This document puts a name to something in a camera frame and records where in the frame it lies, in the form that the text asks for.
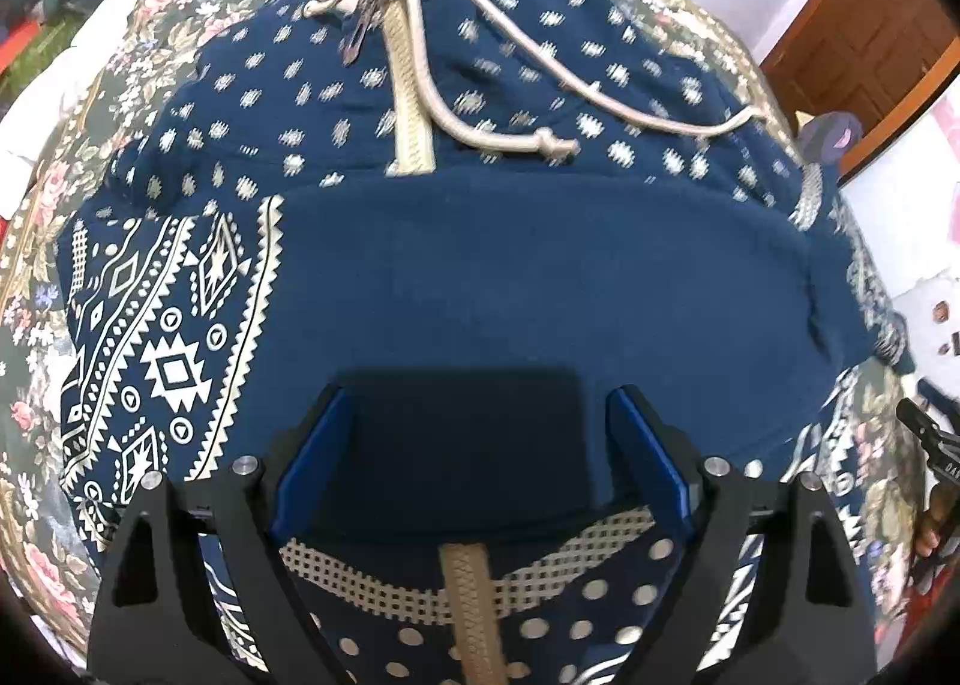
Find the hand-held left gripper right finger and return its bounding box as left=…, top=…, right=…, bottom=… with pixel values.
left=606, top=387, right=880, bottom=685

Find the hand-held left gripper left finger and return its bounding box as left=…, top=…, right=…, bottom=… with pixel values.
left=85, top=383, right=361, bottom=685

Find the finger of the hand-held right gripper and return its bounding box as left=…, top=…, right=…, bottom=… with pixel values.
left=895, top=396, right=960, bottom=485

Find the navy patterned hoodie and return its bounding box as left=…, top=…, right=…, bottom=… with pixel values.
left=56, top=0, right=914, bottom=685

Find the person's right hand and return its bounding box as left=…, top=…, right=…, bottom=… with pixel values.
left=913, top=486, right=955, bottom=560

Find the white pink printed sheet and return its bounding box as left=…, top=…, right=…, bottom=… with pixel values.
left=838, top=73, right=960, bottom=378

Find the floral bedspread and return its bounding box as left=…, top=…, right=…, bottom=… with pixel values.
left=0, top=0, right=935, bottom=660

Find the purple cloth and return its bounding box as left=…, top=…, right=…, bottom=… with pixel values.
left=796, top=110, right=865, bottom=167

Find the brown wooden door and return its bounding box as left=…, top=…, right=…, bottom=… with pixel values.
left=760, top=0, right=960, bottom=189

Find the green mat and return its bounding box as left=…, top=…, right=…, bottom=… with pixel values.
left=0, top=23, right=77, bottom=104

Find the red object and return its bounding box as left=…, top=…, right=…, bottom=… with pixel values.
left=0, top=17, right=47, bottom=74

